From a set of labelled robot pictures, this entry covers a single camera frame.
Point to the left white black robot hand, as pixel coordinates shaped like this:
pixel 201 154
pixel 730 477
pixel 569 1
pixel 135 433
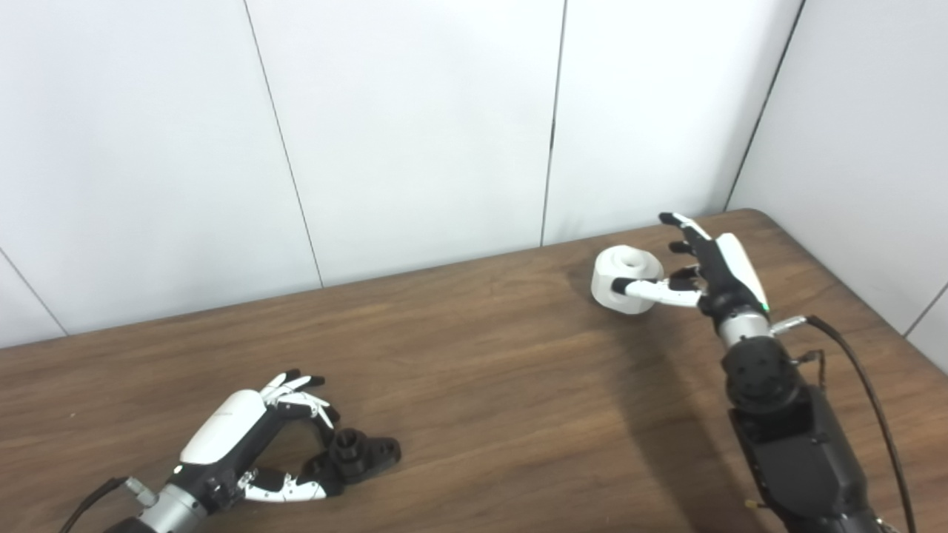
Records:
pixel 222 437

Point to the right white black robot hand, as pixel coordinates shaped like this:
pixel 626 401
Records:
pixel 729 274

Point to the round white plastic piece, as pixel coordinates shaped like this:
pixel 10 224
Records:
pixel 618 266

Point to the black plastic holder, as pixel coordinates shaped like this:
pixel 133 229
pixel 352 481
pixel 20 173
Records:
pixel 359 455

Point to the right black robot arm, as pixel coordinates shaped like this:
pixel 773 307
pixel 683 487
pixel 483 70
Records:
pixel 792 444

